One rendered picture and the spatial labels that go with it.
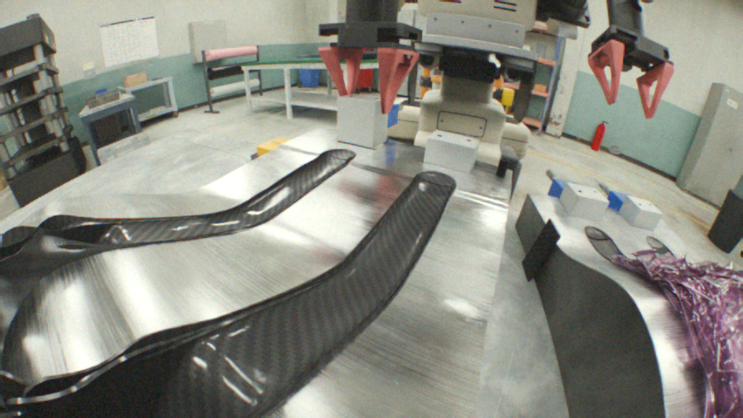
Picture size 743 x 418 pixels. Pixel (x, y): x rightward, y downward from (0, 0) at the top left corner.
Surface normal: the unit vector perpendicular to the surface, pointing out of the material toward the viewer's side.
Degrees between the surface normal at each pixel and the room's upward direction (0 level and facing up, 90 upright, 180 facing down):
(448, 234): 3
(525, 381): 0
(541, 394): 0
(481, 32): 90
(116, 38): 90
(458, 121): 98
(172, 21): 90
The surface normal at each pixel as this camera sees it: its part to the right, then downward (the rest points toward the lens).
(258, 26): 0.80, 0.36
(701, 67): -0.60, 0.42
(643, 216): -0.20, 0.54
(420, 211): -0.02, -0.81
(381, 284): 0.01, -0.94
